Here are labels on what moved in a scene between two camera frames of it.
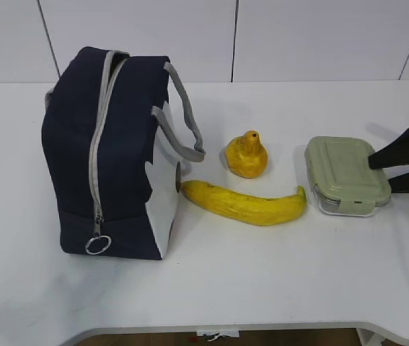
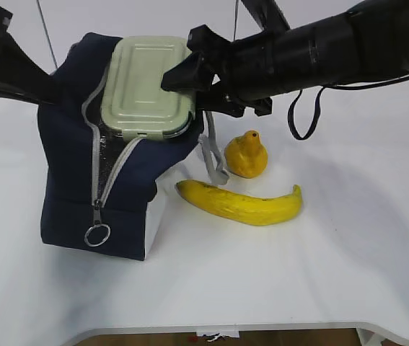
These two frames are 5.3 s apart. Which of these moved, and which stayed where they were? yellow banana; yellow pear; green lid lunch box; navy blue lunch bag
Moved: green lid lunch box; navy blue lunch bag
Stayed: yellow pear; yellow banana
